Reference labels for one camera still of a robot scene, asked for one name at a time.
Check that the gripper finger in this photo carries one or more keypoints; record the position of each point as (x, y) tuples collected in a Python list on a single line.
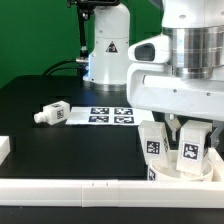
[(215, 136)]

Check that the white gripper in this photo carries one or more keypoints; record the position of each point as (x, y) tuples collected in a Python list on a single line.
[(157, 91)]

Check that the white round stool seat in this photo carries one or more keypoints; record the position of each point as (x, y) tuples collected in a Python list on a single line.
[(157, 173)]

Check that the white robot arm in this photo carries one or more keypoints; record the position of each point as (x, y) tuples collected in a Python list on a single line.
[(178, 72)]

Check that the white paper marker sheet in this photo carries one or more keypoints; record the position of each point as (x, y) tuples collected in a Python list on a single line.
[(108, 116)]

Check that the white obstacle fence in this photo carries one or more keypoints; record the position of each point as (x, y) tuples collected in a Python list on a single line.
[(117, 193)]

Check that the white block left edge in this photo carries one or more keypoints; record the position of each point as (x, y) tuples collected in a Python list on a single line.
[(4, 148)]

